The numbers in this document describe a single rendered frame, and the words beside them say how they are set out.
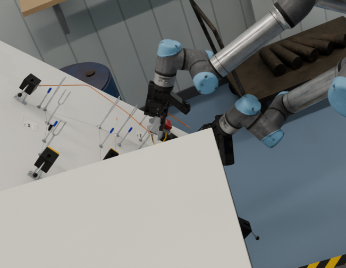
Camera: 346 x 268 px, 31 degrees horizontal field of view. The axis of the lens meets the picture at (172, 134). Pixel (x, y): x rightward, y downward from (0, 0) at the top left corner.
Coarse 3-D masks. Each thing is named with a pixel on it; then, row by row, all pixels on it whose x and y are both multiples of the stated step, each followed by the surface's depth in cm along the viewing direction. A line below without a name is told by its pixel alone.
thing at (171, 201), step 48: (192, 144) 104; (0, 192) 108; (48, 192) 104; (96, 192) 101; (144, 192) 97; (192, 192) 94; (0, 240) 98; (48, 240) 95; (96, 240) 92; (144, 240) 89; (192, 240) 86; (240, 240) 84
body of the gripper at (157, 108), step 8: (152, 88) 215; (160, 88) 213; (168, 88) 213; (152, 96) 216; (160, 96) 217; (152, 104) 216; (160, 104) 215; (168, 104) 217; (144, 112) 217; (152, 112) 218; (160, 112) 217
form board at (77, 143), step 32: (0, 64) 211; (32, 64) 224; (0, 96) 197; (32, 96) 208; (64, 96) 220; (96, 96) 234; (0, 128) 184; (64, 128) 204; (96, 128) 216; (128, 128) 230; (0, 160) 173; (32, 160) 182; (64, 160) 191; (96, 160) 201
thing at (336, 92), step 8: (344, 64) 180; (344, 72) 174; (336, 80) 173; (344, 80) 171; (336, 88) 171; (344, 88) 170; (328, 96) 175; (336, 96) 173; (344, 96) 171; (336, 104) 175; (344, 104) 173; (344, 112) 175
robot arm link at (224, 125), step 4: (224, 116) 210; (220, 120) 212; (224, 120) 210; (220, 124) 212; (224, 124) 211; (228, 124) 209; (224, 128) 211; (228, 128) 210; (232, 128) 209; (228, 132) 211; (232, 132) 211; (236, 132) 213
